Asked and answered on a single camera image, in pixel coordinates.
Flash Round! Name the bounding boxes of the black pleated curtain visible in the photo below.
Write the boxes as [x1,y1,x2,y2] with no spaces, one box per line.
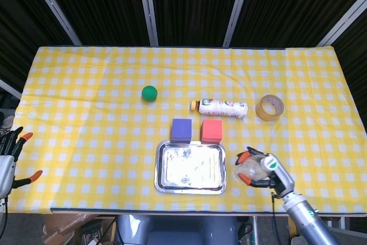
[0,0,367,131]

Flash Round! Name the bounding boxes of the thin black cable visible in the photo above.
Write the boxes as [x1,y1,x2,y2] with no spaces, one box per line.
[270,192,279,234]
[0,195,9,233]

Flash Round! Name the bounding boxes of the clear packing tape roll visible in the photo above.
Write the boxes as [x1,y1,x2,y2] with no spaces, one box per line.
[255,94,284,122]

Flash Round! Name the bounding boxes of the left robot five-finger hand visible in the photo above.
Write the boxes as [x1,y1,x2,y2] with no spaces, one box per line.
[0,126,43,199]

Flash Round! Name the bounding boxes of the purple foam cube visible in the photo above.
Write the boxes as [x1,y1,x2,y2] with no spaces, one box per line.
[171,118,193,143]

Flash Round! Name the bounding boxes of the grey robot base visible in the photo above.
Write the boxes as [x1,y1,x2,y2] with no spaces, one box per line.
[116,215,239,245]

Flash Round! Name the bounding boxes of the red foam cube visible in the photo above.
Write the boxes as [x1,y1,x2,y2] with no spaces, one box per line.
[200,119,223,145]

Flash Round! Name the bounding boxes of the green ball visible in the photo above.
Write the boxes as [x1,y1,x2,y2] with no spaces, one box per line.
[141,85,158,103]

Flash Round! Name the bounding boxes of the yellow white checkered tablecloth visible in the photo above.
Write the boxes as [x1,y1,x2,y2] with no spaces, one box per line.
[5,45,367,215]

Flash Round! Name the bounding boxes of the white aluminium frame post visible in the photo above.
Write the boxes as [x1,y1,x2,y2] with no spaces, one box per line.
[24,0,83,46]
[222,0,255,47]
[0,79,22,100]
[136,0,159,47]
[317,0,367,47]

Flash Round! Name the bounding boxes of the transparent plastic bottle green cap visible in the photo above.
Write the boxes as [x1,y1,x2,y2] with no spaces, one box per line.
[233,154,278,182]

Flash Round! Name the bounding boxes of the shiny metal tray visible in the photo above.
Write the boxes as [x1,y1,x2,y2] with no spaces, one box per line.
[154,139,227,196]

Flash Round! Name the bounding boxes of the brown cardboard box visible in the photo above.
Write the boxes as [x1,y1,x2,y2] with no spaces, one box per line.
[42,213,115,245]

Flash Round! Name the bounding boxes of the white drink bottle orange cap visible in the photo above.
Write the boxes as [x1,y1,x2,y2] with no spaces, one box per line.
[190,98,248,119]

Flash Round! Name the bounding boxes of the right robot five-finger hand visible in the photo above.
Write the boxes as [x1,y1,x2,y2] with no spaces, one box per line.
[235,146,295,199]

